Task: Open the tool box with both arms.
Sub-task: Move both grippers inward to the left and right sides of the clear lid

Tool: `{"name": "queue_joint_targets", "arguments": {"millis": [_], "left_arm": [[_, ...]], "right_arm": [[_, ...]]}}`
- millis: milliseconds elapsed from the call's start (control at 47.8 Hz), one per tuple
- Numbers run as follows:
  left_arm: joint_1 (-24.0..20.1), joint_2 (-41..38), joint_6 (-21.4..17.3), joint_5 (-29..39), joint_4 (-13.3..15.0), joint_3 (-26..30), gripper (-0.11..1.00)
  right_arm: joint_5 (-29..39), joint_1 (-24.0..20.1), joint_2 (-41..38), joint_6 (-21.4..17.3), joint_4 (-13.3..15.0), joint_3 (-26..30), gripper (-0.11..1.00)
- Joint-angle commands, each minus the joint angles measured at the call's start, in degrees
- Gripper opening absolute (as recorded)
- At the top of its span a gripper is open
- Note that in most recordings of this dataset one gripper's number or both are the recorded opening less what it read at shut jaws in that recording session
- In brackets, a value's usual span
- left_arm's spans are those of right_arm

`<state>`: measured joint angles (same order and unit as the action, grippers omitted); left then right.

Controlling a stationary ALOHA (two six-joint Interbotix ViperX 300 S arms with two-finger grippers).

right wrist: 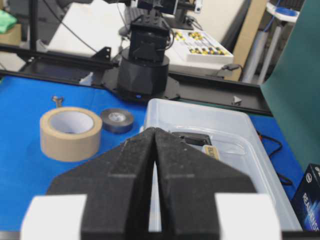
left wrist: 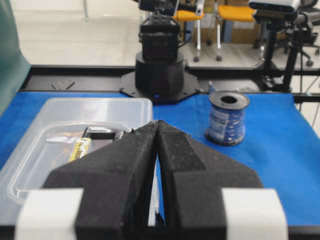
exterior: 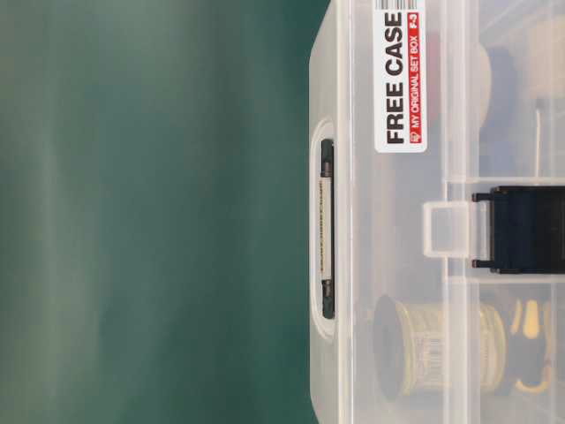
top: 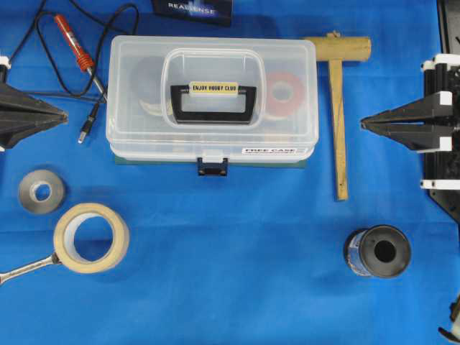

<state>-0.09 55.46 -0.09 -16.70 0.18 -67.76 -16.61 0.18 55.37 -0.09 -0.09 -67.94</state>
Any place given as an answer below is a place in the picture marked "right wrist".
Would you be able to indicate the dark blue RealSense box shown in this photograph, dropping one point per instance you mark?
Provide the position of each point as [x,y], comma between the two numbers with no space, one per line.
[306,200]

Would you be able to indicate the blue table mat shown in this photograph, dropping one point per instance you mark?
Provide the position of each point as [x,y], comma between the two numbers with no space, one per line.
[24,170]

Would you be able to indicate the silver wrench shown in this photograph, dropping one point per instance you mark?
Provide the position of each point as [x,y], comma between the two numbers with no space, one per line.
[58,100]

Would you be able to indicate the white screwdriver set box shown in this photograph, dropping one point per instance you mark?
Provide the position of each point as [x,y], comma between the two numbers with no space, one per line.
[196,46]

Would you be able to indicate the beige masking tape roll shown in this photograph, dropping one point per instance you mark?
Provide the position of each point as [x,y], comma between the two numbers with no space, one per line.
[70,134]

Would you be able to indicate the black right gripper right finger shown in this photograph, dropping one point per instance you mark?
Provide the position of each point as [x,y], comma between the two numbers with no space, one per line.
[188,180]

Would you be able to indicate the green board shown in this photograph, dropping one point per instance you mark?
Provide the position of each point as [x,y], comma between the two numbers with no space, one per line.
[292,91]

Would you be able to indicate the green cloth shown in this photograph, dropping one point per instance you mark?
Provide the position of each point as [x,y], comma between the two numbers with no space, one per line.
[7,21]

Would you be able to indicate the clear plastic tool box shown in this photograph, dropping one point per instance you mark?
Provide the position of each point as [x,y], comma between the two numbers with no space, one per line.
[237,142]

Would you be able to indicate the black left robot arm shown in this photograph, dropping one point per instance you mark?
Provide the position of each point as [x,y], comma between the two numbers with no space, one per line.
[144,67]

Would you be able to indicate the black aluminium frame rail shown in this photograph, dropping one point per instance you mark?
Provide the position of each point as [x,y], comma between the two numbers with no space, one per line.
[70,69]

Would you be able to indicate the grey tape roll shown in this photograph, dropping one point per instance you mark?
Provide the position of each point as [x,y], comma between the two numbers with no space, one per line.
[117,120]

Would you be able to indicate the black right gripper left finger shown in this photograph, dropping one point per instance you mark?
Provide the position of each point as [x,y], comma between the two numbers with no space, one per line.
[118,185]

